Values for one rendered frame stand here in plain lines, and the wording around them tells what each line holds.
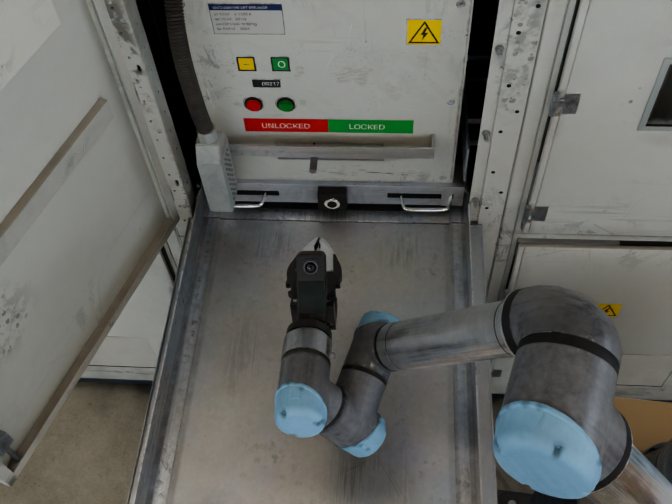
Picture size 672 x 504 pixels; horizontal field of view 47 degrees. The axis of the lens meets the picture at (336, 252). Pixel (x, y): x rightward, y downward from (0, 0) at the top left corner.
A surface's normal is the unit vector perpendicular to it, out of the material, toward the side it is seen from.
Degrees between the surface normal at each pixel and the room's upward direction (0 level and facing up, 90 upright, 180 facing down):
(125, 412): 0
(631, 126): 90
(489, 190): 90
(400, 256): 0
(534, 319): 57
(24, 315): 90
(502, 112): 90
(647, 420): 4
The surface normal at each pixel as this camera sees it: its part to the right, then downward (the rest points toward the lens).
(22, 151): 0.93, 0.28
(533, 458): -0.42, 0.74
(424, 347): -0.76, 0.21
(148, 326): -0.07, 0.82
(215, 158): -0.08, 0.43
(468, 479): -0.05, -0.57
